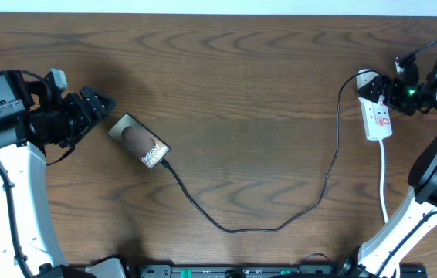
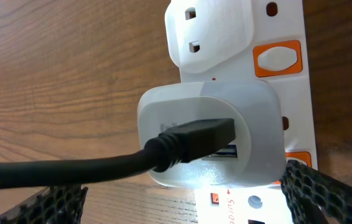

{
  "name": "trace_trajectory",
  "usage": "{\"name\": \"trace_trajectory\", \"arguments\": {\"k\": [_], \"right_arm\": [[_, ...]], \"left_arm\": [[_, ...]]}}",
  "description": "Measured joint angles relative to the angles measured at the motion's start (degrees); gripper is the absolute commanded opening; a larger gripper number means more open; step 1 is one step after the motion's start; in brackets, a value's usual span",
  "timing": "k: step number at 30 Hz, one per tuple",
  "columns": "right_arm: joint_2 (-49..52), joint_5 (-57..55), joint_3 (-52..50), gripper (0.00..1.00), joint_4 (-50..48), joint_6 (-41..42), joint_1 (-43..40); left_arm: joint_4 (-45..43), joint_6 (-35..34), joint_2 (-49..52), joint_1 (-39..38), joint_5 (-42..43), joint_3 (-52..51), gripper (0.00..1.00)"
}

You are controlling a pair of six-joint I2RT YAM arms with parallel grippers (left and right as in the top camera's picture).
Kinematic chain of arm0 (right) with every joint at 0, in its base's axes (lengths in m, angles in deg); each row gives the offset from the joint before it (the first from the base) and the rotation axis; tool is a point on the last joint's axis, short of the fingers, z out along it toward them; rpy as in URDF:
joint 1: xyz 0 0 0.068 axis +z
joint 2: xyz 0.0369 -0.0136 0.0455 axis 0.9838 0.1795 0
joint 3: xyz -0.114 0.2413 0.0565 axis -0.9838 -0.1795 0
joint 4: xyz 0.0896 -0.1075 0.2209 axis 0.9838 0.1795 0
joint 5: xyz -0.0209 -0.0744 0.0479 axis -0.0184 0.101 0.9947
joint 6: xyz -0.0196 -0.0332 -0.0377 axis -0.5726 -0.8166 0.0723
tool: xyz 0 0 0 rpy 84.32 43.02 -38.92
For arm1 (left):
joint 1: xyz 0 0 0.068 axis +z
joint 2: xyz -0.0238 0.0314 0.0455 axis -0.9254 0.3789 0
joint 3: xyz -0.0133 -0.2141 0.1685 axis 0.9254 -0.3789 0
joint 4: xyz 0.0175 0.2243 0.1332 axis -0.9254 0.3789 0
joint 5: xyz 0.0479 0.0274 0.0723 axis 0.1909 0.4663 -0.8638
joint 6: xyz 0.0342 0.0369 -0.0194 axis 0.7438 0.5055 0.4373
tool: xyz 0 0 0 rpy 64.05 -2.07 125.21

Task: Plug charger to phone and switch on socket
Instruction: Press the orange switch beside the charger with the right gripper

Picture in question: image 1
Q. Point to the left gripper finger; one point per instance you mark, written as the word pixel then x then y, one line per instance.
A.
pixel 84 118
pixel 98 104

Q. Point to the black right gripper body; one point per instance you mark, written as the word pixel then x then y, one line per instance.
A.
pixel 408 98

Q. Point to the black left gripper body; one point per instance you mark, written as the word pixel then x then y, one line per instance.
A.
pixel 61 120

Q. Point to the white USB charger adapter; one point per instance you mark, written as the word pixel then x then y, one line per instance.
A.
pixel 364 76

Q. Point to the white power strip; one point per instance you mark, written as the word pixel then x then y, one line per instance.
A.
pixel 376 119

